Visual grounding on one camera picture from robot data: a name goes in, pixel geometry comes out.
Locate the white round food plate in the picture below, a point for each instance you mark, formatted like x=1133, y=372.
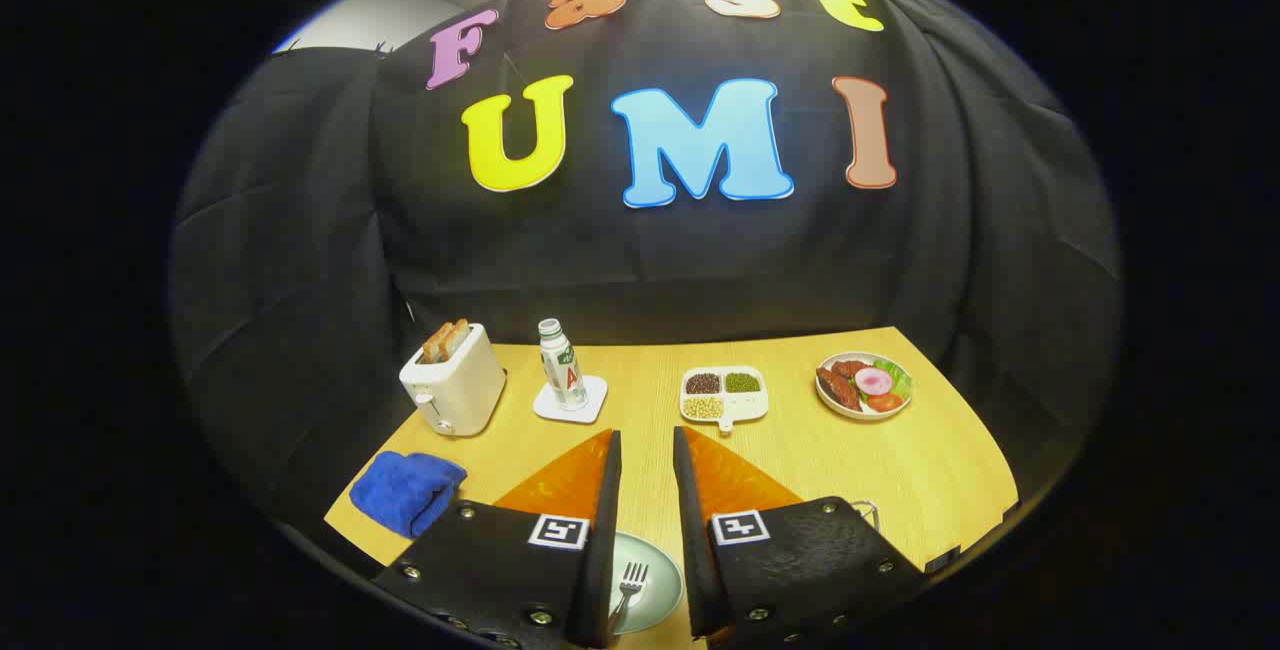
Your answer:
x=835, y=410

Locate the white divided tray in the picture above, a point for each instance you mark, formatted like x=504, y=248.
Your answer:
x=745, y=405

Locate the pile of yellow soybeans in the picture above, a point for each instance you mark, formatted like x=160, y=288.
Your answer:
x=703, y=407

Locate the pile of green beans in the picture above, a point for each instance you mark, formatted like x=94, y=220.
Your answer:
x=742, y=382

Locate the pink ham slice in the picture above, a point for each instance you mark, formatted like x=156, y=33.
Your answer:
x=873, y=380

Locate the cream toaster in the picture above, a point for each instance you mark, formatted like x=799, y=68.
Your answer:
x=462, y=390

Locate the green lettuce leaf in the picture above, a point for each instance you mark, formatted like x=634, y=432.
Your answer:
x=898, y=375

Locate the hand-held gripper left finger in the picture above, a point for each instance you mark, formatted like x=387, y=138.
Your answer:
x=603, y=530

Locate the pale green plate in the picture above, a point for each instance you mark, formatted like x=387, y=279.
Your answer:
x=660, y=580

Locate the brown meat pieces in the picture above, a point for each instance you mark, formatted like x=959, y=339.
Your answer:
x=838, y=385

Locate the pile of dark red beans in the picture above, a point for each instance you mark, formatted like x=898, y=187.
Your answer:
x=703, y=383

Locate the toast slice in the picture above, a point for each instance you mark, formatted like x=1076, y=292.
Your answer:
x=436, y=342
x=456, y=336

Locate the black backdrop cloth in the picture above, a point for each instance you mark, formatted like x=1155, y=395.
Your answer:
x=640, y=260

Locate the white square coaster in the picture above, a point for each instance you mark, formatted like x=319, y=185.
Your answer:
x=590, y=400

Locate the blue folded towel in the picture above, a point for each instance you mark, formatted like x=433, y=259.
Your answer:
x=405, y=495

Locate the red tomato slice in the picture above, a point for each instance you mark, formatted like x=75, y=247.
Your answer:
x=885, y=402

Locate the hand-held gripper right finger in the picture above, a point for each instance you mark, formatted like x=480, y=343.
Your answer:
x=690, y=530

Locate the white plastic drink bottle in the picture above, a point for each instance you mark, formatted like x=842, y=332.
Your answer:
x=560, y=370

